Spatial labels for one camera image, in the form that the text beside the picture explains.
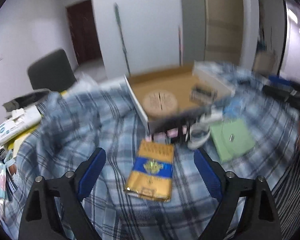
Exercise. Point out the gold refrigerator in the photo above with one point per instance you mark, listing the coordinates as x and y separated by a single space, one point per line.
220 30

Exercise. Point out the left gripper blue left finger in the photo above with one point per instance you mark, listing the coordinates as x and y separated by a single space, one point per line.
40 218

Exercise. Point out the green snap pouch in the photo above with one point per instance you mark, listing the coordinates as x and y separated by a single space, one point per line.
232 139

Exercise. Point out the blue tissue packet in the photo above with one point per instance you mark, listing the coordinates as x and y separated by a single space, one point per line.
233 110

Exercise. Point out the white blue medicine box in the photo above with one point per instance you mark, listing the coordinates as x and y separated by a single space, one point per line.
11 128

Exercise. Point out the round wooden coaster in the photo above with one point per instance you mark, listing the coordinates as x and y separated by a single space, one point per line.
160 103

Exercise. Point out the black hair clip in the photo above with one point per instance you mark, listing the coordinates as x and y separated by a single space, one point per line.
177 127

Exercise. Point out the dark grey chair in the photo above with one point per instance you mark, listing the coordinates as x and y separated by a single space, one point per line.
52 72

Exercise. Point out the clear plastic bag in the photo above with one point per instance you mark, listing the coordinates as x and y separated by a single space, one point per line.
84 83

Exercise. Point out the blue plaid shirt cloth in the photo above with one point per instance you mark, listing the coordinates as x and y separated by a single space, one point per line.
73 127

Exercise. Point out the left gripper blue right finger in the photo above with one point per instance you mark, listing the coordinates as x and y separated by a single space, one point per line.
259 218

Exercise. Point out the shallow cardboard box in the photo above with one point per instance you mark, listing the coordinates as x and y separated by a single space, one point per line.
179 81

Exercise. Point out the white charger with cable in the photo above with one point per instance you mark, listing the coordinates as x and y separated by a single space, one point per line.
199 132

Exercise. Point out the dark brown door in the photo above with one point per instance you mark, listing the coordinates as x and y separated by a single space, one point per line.
83 32

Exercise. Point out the grey green mop handle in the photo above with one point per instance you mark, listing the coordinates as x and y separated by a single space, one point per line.
118 21

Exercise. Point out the gold blue cigarette carton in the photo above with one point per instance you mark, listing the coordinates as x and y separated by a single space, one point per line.
152 172

